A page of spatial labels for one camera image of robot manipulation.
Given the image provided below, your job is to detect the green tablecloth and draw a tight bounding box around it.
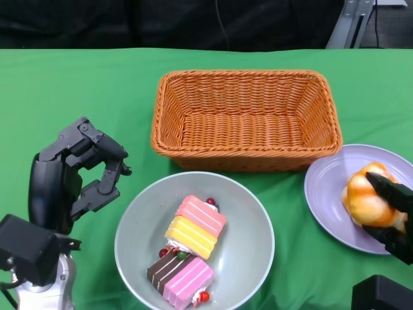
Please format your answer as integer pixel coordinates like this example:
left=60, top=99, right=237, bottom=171
left=0, top=47, right=413, bottom=310

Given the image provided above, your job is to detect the black backdrop cloth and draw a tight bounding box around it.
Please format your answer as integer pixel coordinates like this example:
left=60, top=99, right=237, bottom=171
left=0, top=0, right=346, bottom=52

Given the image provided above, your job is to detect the grey metal stand frame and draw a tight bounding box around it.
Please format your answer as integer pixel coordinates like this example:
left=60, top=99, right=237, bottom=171
left=325, top=0, right=409, bottom=49

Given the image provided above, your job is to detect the thin black cable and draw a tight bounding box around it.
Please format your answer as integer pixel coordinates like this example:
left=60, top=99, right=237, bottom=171
left=373, top=0, right=382, bottom=48

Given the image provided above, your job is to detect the brown pink layered cake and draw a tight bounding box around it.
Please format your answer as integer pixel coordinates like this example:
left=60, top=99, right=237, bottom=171
left=146, top=250, right=216, bottom=310

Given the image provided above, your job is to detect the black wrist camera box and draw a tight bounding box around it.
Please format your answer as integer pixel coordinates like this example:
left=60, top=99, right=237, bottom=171
left=351, top=274, right=413, bottom=310
left=0, top=214, right=59, bottom=287

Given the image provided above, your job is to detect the pink yellow layered cake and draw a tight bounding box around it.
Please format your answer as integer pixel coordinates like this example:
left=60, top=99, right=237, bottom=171
left=163, top=194, right=227, bottom=261

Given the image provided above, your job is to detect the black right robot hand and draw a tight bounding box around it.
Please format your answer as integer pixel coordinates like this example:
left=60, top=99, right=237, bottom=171
left=361, top=171, right=413, bottom=265

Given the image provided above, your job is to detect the orange ring doughnut bread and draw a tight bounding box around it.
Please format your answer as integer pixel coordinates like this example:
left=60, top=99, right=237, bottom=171
left=341, top=161, right=409, bottom=233

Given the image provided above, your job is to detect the white round plate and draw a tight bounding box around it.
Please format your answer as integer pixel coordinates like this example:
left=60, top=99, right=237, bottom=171
left=303, top=144, right=413, bottom=256

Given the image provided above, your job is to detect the orange wicker basket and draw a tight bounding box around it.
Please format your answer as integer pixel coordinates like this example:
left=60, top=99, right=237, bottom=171
left=150, top=69, right=343, bottom=172

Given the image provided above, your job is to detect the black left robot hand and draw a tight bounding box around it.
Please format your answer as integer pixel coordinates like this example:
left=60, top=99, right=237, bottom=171
left=28, top=116, right=132, bottom=235

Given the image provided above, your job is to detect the grey-green round bowl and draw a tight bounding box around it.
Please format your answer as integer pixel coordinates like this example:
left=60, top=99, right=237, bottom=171
left=114, top=170, right=276, bottom=310

